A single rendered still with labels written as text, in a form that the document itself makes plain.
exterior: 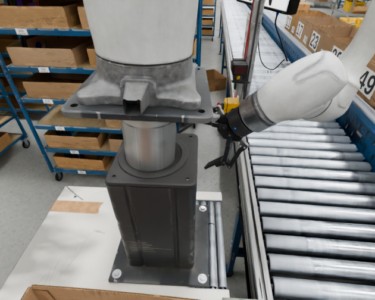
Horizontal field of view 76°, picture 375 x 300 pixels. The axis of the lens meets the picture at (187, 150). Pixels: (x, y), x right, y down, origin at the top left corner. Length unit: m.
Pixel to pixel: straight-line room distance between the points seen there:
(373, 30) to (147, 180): 0.54
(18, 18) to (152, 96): 1.38
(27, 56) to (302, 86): 1.52
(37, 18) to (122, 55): 1.28
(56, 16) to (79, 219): 1.07
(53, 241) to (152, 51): 0.66
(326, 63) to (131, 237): 0.54
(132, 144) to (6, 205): 1.85
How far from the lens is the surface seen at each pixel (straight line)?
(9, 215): 2.16
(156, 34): 0.34
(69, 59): 1.58
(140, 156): 0.46
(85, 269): 0.77
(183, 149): 0.53
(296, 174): 1.06
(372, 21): 0.65
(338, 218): 0.97
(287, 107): 0.52
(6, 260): 1.92
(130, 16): 0.34
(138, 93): 0.33
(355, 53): 0.67
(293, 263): 0.79
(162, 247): 0.63
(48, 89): 1.76
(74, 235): 0.85
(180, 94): 0.36
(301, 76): 0.51
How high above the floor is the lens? 1.40
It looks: 38 degrees down
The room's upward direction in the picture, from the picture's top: straight up
